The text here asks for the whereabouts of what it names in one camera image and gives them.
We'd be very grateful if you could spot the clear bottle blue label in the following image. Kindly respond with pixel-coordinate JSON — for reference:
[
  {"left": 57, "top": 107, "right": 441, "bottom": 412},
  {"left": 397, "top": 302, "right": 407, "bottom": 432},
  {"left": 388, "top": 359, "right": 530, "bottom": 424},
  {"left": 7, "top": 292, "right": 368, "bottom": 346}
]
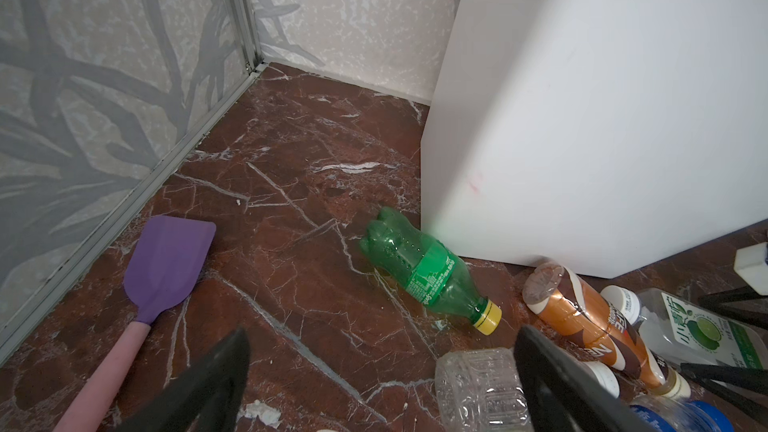
[{"left": 629, "top": 395, "right": 735, "bottom": 432}]

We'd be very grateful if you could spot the clear bottle lime label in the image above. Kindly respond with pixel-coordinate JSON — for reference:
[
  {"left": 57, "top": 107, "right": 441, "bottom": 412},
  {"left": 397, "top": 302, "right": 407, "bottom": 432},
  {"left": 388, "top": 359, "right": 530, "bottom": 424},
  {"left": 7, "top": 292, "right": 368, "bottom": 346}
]
[{"left": 601, "top": 285, "right": 767, "bottom": 370}]

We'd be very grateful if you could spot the purple spatula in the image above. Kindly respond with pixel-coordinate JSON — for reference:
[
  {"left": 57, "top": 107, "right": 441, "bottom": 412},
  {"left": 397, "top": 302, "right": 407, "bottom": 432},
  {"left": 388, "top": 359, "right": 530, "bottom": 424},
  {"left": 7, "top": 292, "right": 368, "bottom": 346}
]
[{"left": 55, "top": 216, "right": 216, "bottom": 431}]

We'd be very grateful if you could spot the green bottle yellow cap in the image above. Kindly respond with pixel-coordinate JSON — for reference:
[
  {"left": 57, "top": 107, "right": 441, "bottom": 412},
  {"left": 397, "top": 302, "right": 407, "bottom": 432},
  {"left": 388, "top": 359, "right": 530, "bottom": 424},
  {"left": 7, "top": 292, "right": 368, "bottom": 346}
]
[{"left": 360, "top": 207, "right": 502, "bottom": 336}]

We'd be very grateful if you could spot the clear bottle white cap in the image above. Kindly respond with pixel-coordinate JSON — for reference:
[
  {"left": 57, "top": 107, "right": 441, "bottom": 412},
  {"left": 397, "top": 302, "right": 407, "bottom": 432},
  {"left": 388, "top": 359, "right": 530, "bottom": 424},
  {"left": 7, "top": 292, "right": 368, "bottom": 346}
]
[{"left": 434, "top": 347, "right": 621, "bottom": 432}]

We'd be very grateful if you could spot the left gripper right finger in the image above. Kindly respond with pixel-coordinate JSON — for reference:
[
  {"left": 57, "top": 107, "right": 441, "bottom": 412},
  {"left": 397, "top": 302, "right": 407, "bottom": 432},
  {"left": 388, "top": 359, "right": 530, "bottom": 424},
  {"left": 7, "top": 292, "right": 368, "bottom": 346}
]
[{"left": 514, "top": 325, "right": 651, "bottom": 431}]

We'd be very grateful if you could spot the white bin with green liner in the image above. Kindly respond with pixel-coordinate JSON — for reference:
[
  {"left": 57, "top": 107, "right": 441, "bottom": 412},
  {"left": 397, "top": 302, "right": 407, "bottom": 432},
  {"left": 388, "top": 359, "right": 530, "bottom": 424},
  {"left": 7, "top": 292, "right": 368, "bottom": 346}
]
[{"left": 421, "top": 0, "right": 767, "bottom": 278}]

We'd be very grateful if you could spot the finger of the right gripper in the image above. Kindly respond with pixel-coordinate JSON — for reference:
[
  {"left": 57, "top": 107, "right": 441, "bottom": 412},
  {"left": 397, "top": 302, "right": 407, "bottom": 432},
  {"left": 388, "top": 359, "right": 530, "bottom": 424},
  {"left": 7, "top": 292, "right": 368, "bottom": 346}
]
[
  {"left": 697, "top": 286, "right": 767, "bottom": 330},
  {"left": 680, "top": 363, "right": 767, "bottom": 426}
]

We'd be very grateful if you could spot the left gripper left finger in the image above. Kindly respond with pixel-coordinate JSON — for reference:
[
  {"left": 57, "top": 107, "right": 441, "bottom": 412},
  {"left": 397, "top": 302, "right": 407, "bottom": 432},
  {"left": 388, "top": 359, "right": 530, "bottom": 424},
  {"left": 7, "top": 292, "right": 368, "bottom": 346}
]
[{"left": 117, "top": 328, "right": 250, "bottom": 431}]

